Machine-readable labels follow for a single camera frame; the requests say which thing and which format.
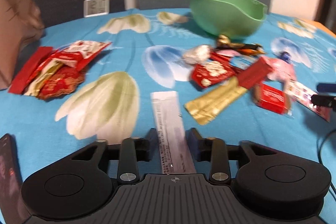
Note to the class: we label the red lace pattern packet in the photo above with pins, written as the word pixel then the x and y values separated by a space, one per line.
pixel 63 83

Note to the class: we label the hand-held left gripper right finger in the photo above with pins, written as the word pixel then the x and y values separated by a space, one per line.
pixel 193 142

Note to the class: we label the red packet with white print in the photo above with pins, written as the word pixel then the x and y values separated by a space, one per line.
pixel 210 73

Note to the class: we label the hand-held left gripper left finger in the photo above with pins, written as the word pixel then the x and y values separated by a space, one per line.
pixel 152 142

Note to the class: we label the red stick packet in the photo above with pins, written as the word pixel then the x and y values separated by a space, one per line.
pixel 29 70
pixel 252 74

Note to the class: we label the blue floral tablecloth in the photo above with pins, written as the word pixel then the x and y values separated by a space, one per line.
pixel 118 53

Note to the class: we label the gold and white packet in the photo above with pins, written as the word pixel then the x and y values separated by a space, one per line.
pixel 44 77

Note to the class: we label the black smartphone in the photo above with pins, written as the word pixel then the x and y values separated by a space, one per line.
pixel 10 174

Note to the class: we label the gold foil candy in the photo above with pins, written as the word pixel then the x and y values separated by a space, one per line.
pixel 223 39

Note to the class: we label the white wall socket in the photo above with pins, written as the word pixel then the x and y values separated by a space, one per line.
pixel 96 6

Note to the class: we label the green plastic bowl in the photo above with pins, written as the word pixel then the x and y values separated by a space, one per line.
pixel 225 16

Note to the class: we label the silver foil candy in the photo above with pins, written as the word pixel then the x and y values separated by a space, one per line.
pixel 197 54

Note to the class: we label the dark brown candy packet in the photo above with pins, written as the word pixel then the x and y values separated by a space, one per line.
pixel 246 48

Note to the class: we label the red square wrapped candy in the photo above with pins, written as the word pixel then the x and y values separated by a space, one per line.
pixel 271 96

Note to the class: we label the red and white packet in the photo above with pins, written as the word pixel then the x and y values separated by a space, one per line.
pixel 84 49

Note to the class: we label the gold stick packet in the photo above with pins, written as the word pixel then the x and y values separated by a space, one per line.
pixel 212 103

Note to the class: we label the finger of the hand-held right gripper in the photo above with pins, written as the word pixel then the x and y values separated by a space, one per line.
pixel 326 87
pixel 324 102

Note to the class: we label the pink wrapped candy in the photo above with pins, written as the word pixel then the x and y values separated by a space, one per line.
pixel 283 70

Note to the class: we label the brown paper bag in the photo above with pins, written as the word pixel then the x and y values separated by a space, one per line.
pixel 13 29

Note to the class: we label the pink long packet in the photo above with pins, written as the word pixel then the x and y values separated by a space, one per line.
pixel 302 90

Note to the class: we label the white stick packet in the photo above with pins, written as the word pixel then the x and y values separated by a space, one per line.
pixel 168 119

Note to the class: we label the blue foil candy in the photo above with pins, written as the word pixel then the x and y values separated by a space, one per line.
pixel 285 56

